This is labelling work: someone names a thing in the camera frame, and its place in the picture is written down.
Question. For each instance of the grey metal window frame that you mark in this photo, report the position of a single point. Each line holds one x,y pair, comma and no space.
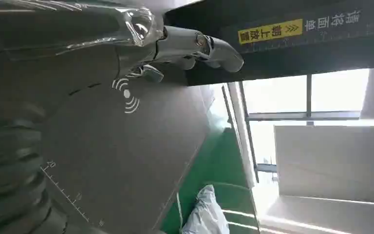
308,114

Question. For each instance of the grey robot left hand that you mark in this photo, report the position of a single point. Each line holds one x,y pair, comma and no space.
177,43

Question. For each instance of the ribbed grey left arm sleeve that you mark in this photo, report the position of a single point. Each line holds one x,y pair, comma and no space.
9,181

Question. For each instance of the white partition panel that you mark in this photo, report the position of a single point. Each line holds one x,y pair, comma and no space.
335,161

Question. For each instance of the yellow warning label sticker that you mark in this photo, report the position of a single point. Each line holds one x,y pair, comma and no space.
271,31

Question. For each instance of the white plastic bag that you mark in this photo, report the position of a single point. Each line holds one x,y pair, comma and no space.
206,213

